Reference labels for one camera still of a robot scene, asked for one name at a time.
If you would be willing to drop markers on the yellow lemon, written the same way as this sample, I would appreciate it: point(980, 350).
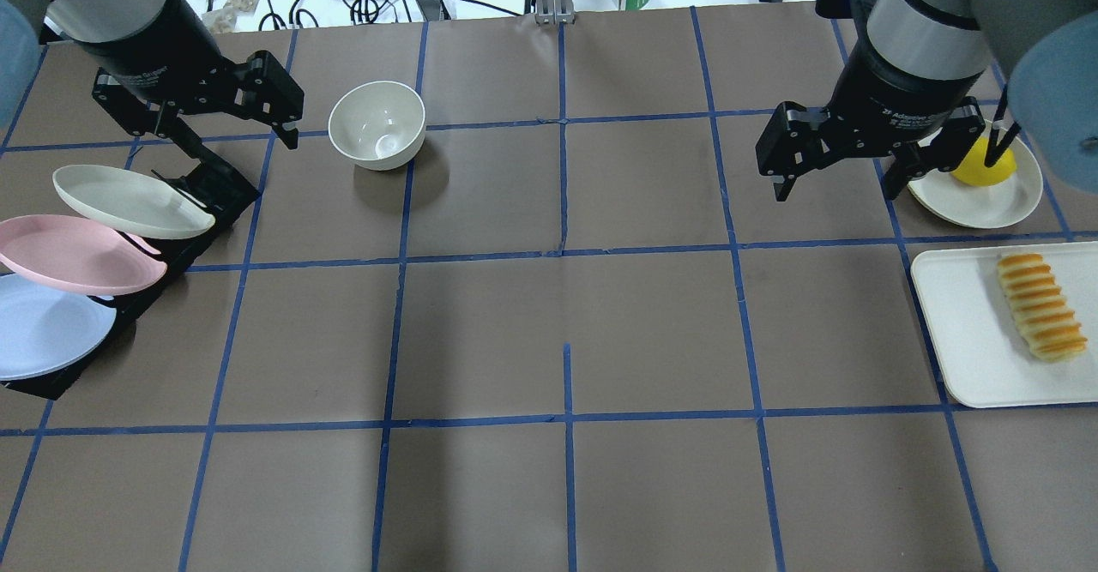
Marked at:
point(973, 171)

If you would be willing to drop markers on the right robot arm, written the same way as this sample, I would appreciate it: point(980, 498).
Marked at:
point(1045, 48)

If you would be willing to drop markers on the light blue plate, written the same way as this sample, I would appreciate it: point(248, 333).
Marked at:
point(43, 330)

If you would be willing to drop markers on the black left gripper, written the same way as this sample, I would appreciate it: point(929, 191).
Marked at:
point(156, 57)

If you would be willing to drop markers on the white plate in rack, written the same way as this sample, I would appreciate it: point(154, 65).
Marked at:
point(130, 202)

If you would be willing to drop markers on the pink plate in rack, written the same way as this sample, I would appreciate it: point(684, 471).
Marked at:
point(77, 255)

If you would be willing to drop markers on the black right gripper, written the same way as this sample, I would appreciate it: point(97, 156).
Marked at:
point(892, 87)

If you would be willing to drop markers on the black plate rack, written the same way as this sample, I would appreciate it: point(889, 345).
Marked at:
point(226, 200)

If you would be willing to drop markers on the striped bread roll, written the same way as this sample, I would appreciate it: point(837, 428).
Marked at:
point(1039, 308)

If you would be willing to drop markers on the white rectangular tray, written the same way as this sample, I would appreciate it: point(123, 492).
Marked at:
point(983, 359)

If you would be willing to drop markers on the round white plate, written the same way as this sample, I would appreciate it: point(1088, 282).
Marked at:
point(1001, 205)

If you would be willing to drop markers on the white ceramic bowl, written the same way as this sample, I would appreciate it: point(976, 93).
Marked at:
point(379, 126)

